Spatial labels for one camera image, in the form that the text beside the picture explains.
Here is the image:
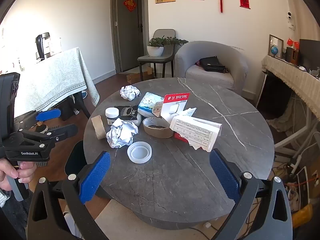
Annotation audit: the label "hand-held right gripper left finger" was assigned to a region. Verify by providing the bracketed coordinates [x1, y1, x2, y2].
[26, 151, 112, 240]

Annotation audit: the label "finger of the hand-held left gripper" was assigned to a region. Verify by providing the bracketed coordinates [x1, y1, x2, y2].
[37, 124, 78, 142]
[15, 109, 62, 125]

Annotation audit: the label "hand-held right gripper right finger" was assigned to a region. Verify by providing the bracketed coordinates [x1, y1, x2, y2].
[209, 148, 293, 240]

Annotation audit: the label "brown cardboard tape roll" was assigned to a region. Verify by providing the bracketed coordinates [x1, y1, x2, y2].
[91, 115, 107, 140]

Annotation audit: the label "small white lidded jar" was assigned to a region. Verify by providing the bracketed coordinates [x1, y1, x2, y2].
[105, 107, 120, 126]

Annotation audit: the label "torn white paper box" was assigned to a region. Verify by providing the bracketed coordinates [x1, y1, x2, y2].
[169, 115, 222, 153]

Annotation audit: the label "large white paper ball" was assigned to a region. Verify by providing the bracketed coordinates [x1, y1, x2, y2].
[106, 119, 139, 149]

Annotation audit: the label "translucent plastic lid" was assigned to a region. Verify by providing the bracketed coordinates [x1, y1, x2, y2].
[127, 141, 153, 164]

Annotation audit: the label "black foil packet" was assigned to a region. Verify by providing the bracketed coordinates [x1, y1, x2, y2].
[114, 105, 138, 121]

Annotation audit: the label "small white paper ball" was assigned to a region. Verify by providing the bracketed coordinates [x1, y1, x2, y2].
[120, 85, 141, 101]

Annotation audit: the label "squashed cardboard ring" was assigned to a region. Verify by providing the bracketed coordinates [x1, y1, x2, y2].
[142, 117, 174, 139]

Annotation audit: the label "person's left hand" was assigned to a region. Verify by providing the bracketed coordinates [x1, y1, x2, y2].
[0, 159, 37, 192]

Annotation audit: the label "table with pale green tablecloth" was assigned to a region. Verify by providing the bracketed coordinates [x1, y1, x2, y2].
[14, 47, 100, 112]

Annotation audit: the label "black and steel kettle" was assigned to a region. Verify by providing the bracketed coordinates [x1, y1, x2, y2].
[35, 32, 52, 61]

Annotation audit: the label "white power strip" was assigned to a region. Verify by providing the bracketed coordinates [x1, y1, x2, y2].
[287, 154, 303, 173]

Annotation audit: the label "red and white card packaging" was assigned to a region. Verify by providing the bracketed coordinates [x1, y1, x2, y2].
[160, 92, 190, 126]

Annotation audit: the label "cartoon print tissue pack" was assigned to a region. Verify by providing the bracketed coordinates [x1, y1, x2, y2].
[138, 92, 164, 117]

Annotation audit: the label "yellow bag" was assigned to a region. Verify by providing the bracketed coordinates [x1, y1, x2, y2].
[291, 203, 313, 228]

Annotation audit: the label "cardboard box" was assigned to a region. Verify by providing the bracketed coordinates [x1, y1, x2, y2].
[126, 67, 153, 84]

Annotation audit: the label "beige printed paper tag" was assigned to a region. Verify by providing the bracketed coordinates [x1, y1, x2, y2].
[153, 101, 164, 118]

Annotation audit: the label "black handbag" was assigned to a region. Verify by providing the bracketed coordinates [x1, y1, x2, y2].
[199, 56, 227, 74]

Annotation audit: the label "grey door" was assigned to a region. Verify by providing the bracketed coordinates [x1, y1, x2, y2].
[116, 0, 141, 73]

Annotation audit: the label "desk with beige fringed cloth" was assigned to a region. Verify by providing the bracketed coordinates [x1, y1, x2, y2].
[256, 55, 320, 155]

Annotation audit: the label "grey armchair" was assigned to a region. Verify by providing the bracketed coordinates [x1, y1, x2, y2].
[174, 41, 249, 96]

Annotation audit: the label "potted plant in white pot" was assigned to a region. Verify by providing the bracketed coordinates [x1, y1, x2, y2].
[146, 37, 189, 57]

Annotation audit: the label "grey dining chair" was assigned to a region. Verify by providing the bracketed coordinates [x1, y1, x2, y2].
[137, 29, 176, 81]

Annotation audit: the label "red diamond door decoration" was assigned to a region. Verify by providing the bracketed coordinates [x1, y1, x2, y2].
[123, 0, 137, 12]

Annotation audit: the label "small red desk flags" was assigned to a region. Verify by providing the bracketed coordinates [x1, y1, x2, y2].
[286, 38, 300, 49]

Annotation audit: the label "black monitor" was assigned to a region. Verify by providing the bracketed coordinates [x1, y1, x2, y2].
[298, 39, 320, 68]

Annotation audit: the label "wooden picture frame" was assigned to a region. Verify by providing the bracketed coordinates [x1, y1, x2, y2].
[268, 34, 284, 58]

